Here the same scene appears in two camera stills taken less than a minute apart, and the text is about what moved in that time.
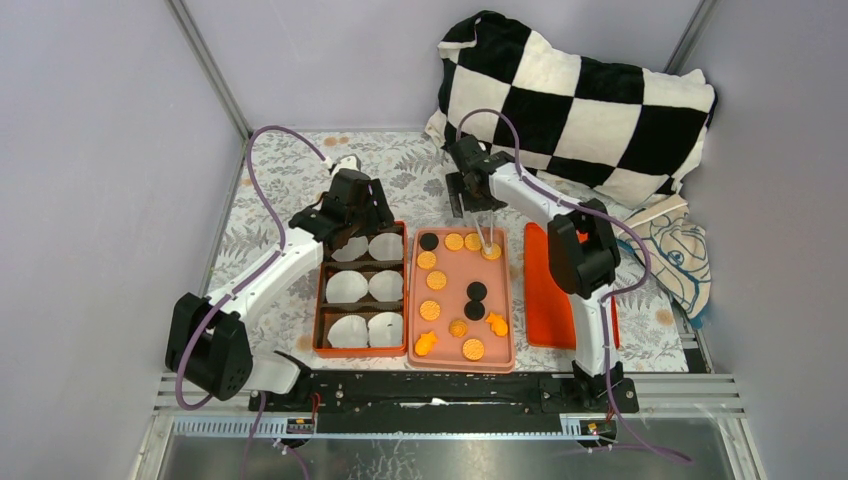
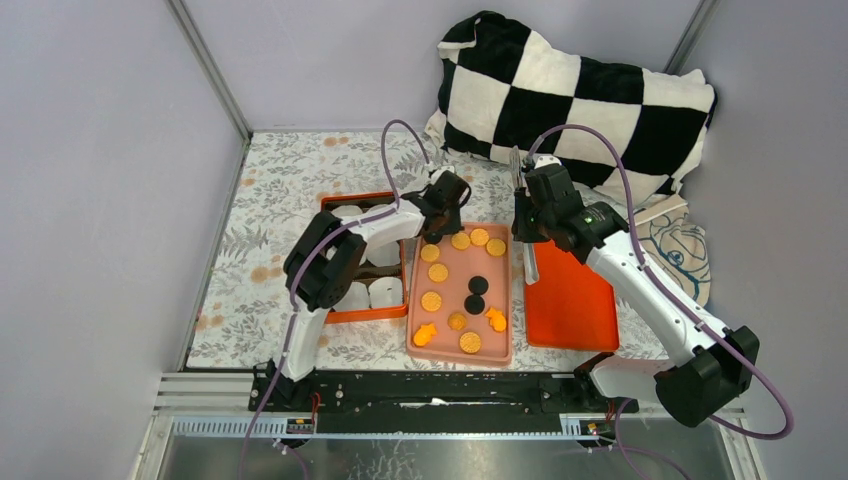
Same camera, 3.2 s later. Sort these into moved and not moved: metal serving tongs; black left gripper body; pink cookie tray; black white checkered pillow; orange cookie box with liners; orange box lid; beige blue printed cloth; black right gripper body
Moved: orange cookie box with liners; black left gripper body; black right gripper body; metal serving tongs
Not moved: orange box lid; black white checkered pillow; pink cookie tray; beige blue printed cloth
